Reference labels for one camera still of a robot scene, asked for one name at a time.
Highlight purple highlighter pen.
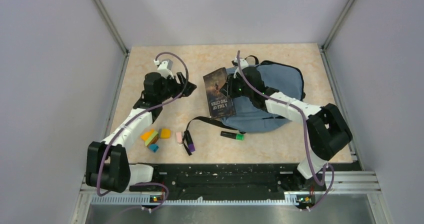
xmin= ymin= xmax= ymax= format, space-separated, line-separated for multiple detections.
xmin=184 ymin=130 xmax=196 ymax=153

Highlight aluminium frame rail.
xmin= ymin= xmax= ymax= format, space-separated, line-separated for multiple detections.
xmin=71 ymin=171 xmax=393 ymax=224

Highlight purple cable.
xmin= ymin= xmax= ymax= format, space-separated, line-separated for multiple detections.
xmin=96 ymin=51 xmax=190 ymax=213
xmin=235 ymin=50 xmax=335 ymax=212

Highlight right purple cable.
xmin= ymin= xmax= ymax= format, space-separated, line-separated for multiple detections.
xmin=235 ymin=50 xmax=335 ymax=212

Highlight blue student backpack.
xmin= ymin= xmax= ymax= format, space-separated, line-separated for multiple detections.
xmin=183 ymin=55 xmax=306 ymax=156

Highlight pink eraser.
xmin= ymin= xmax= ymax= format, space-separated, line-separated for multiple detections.
xmin=175 ymin=131 xmax=184 ymax=146

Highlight dark sunset cover book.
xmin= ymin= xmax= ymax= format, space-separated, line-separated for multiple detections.
xmin=203 ymin=67 xmax=236 ymax=119

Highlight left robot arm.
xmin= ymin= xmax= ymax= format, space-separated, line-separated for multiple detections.
xmin=85 ymin=72 xmax=197 ymax=193

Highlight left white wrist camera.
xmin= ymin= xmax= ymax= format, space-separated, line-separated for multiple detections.
xmin=154 ymin=59 xmax=174 ymax=79

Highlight green highlighter pen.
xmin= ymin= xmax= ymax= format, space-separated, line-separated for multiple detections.
xmin=220 ymin=131 xmax=245 ymax=141

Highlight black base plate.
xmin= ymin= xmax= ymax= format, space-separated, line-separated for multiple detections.
xmin=97 ymin=162 xmax=362 ymax=202

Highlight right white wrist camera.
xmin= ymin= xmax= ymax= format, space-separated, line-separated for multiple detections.
xmin=232 ymin=58 xmax=249 ymax=79

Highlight yellow sharpener block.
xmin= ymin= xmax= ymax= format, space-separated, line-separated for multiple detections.
xmin=158 ymin=128 xmax=172 ymax=139

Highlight blue small block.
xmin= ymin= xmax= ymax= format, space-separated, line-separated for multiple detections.
xmin=148 ymin=143 xmax=159 ymax=153

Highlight orange yellow sticky notes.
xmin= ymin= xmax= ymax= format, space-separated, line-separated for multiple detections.
xmin=140 ymin=129 xmax=159 ymax=147

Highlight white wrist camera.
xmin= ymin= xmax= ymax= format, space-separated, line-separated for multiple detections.
xmin=154 ymin=59 xmax=174 ymax=79
xmin=232 ymin=58 xmax=249 ymax=79

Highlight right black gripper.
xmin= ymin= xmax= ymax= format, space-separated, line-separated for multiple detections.
xmin=220 ymin=72 xmax=254 ymax=99

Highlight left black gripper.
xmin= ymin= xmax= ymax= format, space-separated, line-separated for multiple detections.
xmin=157 ymin=72 xmax=197 ymax=102

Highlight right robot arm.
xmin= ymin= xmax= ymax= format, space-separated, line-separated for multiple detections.
xmin=219 ymin=64 xmax=353 ymax=190

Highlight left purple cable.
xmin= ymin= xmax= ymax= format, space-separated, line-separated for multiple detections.
xmin=96 ymin=51 xmax=190 ymax=213

